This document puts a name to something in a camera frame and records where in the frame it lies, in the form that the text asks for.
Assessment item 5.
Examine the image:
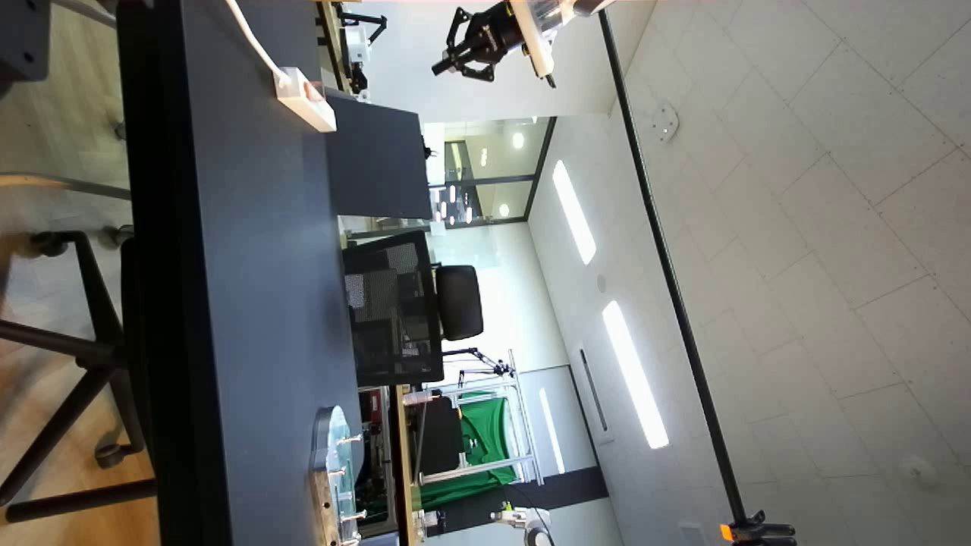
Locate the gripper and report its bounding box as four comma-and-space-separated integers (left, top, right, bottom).
431, 3, 526, 84

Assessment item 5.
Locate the glass partition window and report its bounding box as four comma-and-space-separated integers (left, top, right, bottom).
442, 116, 559, 230

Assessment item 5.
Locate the black partition panel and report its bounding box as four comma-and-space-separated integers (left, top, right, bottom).
325, 89, 434, 221

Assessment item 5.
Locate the long ceiling light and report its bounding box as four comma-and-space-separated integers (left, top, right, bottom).
602, 300, 671, 450
551, 159, 598, 266

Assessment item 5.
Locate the round smoke detector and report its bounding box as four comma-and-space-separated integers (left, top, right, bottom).
651, 102, 680, 144

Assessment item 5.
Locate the black mesh office chair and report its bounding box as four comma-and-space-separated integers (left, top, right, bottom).
341, 230, 486, 388

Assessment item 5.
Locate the black pole with orange clamp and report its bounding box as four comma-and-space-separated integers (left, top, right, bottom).
598, 8, 799, 546

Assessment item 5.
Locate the green cloth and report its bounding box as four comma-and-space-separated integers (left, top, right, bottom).
416, 393, 526, 510

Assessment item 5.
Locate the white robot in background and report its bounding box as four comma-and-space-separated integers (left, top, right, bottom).
489, 504, 556, 546

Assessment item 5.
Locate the black office chair base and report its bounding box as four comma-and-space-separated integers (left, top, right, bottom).
0, 229, 159, 526

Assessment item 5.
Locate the camera on mount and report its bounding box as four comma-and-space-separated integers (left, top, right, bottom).
335, 5, 389, 98

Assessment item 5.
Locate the white extension cord power strip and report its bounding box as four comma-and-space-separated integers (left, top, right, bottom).
274, 67, 338, 134

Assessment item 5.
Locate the white cable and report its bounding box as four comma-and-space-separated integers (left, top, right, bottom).
224, 0, 294, 86

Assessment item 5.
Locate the aluminium frame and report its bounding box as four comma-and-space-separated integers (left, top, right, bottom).
404, 349, 545, 488

